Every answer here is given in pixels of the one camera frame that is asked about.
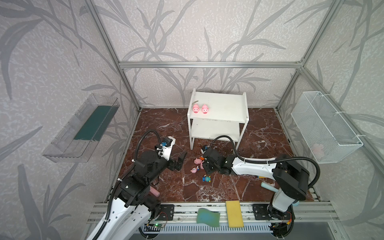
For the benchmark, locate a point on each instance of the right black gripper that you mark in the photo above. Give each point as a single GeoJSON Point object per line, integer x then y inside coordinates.
{"type": "Point", "coordinates": [208, 162]}

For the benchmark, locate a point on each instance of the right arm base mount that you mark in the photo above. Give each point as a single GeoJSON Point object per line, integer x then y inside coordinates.
{"type": "Point", "coordinates": [268, 213]}

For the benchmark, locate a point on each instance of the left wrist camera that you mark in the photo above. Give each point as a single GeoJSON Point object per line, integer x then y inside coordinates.
{"type": "Point", "coordinates": [164, 149]}

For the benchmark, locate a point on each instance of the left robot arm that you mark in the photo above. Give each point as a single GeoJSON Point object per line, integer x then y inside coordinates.
{"type": "Point", "coordinates": [131, 203]}

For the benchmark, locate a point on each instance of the teal toy utensil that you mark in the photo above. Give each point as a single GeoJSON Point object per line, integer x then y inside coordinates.
{"type": "Point", "coordinates": [269, 187]}

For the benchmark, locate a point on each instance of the green circuit board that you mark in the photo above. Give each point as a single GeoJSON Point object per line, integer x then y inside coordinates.
{"type": "Point", "coordinates": [156, 227]}

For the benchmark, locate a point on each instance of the white two-tier shelf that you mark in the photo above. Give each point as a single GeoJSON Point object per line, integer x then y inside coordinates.
{"type": "Point", "coordinates": [228, 115]}

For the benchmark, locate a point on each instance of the pink pig toy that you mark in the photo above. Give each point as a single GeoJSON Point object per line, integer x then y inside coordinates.
{"type": "Point", "coordinates": [198, 161]}
{"type": "Point", "coordinates": [205, 109]}
{"type": "Point", "coordinates": [196, 108]}

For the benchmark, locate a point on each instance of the teal blue Doraemon figure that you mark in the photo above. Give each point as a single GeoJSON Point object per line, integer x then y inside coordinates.
{"type": "Point", "coordinates": [206, 179]}

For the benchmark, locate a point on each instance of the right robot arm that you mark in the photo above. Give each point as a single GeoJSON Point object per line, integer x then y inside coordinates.
{"type": "Point", "coordinates": [294, 175]}

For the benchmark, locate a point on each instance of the clear plastic wall bin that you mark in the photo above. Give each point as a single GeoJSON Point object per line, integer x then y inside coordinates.
{"type": "Point", "coordinates": [79, 138]}

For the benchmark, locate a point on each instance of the green blue sponge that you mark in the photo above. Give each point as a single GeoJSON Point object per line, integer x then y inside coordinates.
{"type": "Point", "coordinates": [209, 218]}

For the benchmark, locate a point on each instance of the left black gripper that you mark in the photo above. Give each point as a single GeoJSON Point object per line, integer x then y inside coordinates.
{"type": "Point", "coordinates": [173, 163]}

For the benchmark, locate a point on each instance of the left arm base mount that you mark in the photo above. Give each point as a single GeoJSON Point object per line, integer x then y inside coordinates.
{"type": "Point", "coordinates": [163, 212]}

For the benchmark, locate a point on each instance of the pink Doraemon figure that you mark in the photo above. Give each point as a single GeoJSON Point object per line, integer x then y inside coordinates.
{"type": "Point", "coordinates": [195, 170]}

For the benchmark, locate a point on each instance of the pink object in basket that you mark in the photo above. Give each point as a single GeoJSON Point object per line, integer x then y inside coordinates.
{"type": "Point", "coordinates": [318, 151]}

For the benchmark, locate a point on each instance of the yellow sponge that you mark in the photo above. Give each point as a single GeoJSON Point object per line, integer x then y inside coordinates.
{"type": "Point", "coordinates": [234, 214]}

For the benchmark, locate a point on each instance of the white wire mesh basket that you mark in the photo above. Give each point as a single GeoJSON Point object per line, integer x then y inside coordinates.
{"type": "Point", "coordinates": [320, 122]}

